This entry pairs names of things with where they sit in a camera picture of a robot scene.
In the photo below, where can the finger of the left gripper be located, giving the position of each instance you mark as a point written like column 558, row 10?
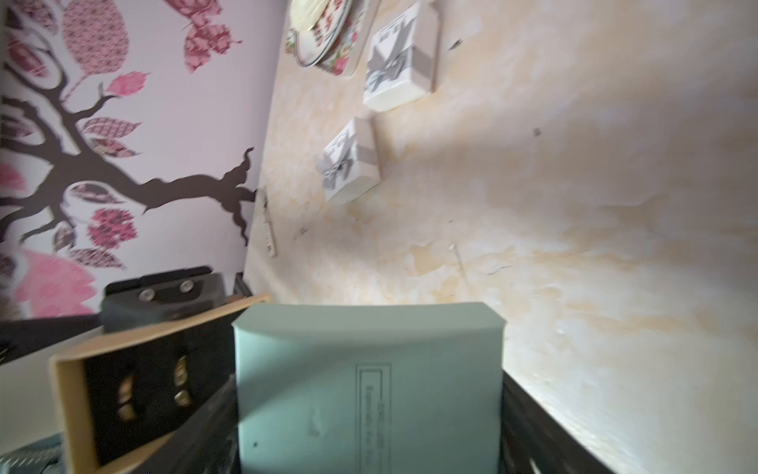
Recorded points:
column 163, row 297

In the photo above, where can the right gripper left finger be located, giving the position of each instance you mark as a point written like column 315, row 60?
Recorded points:
column 207, row 443

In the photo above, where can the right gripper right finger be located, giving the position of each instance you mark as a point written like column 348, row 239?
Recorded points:
column 533, row 442

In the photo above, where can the gold rings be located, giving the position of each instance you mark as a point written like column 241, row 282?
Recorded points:
column 154, row 385

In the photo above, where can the beige ring box base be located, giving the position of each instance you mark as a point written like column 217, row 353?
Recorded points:
column 119, row 397

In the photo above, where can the white gift box near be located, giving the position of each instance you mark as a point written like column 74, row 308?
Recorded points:
column 349, row 164

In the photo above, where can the white gift box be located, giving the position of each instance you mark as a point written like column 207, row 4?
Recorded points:
column 349, row 164
column 402, row 59

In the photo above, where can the white gift box far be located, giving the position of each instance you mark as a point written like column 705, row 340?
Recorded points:
column 402, row 59

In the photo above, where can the floral square tray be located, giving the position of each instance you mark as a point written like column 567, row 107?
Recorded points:
column 343, row 58

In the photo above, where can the floral round plate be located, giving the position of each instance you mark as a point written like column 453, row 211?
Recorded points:
column 311, row 47

